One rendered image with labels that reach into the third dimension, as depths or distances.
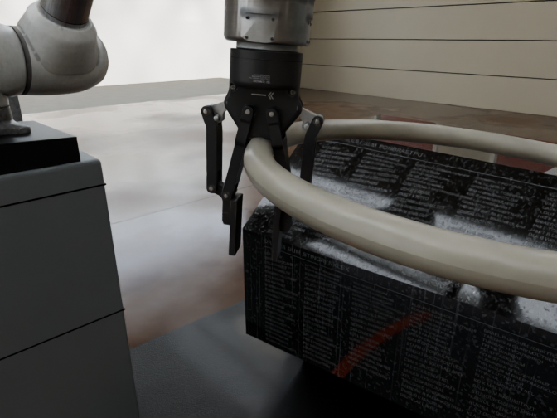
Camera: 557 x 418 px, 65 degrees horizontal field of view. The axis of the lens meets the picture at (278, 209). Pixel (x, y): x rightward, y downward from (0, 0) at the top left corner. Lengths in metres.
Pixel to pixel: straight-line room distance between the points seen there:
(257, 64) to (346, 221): 0.21
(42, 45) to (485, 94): 7.05
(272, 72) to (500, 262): 0.27
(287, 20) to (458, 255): 0.27
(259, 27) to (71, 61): 0.78
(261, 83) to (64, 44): 0.75
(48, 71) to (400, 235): 1.00
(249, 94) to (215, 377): 1.21
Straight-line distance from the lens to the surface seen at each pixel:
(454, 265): 0.28
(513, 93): 7.56
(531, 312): 0.84
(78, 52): 1.17
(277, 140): 0.47
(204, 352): 1.66
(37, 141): 1.04
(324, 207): 0.31
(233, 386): 1.53
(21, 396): 1.26
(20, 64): 1.16
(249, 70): 0.45
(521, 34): 7.53
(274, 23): 0.44
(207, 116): 0.49
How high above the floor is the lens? 1.06
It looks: 21 degrees down
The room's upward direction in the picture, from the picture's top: straight up
